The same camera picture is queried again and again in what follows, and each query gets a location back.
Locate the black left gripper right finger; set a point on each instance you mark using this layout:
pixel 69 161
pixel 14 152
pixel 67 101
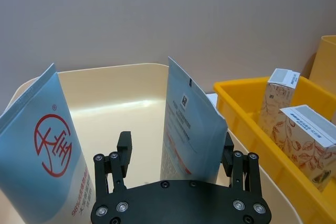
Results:
pixel 249 179

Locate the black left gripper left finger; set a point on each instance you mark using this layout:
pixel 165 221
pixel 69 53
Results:
pixel 105 176

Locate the floral print carton box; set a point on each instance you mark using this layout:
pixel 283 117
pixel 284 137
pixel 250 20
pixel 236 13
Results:
pixel 275 98
pixel 302 150

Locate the yellow plastic bin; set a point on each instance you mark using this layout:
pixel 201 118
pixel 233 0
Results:
pixel 236 103

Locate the blue pouch with printed text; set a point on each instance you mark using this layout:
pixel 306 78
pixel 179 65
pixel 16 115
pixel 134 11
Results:
pixel 189 129

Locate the blue pouch with red logo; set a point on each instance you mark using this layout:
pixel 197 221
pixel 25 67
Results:
pixel 21 155

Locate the cream plastic tub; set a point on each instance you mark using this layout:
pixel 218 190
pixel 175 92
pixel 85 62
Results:
pixel 118 90

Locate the tall yellow plastic container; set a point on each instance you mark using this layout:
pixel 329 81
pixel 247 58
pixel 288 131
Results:
pixel 325 61

